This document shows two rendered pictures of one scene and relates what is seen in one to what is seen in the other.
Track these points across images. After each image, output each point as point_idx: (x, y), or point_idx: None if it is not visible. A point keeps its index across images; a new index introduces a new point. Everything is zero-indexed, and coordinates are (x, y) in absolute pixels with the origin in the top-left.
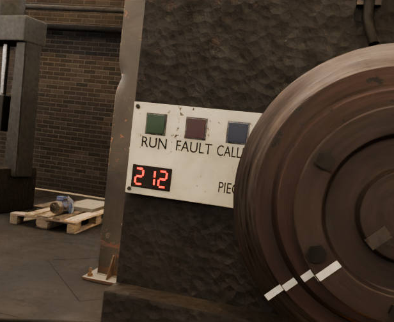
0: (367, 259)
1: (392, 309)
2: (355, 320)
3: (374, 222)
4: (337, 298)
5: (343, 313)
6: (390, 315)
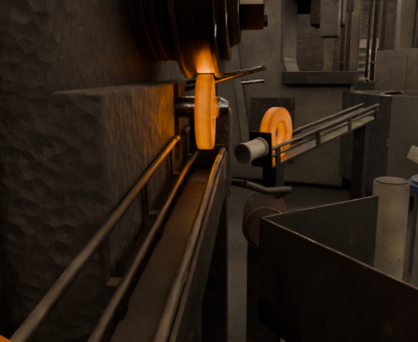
0: None
1: (267, 17)
2: (239, 39)
3: None
4: (263, 15)
5: (239, 34)
6: (267, 22)
